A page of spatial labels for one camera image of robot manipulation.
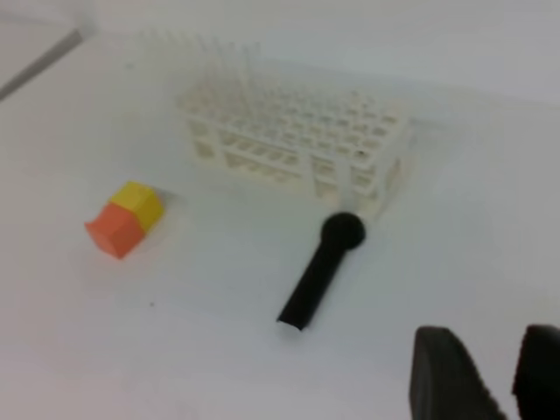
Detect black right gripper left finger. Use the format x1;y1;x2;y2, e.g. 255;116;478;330
409;326;506;420

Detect black scoop tool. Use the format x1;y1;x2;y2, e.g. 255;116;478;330
276;212;367;331

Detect orange block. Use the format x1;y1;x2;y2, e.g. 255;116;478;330
84;202;145;259

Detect white test tube rack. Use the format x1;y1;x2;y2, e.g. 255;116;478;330
175;65;415;216

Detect yellow block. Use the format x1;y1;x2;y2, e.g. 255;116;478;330
109;181;165;233

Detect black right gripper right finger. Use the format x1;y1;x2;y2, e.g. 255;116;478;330
512;325;559;420

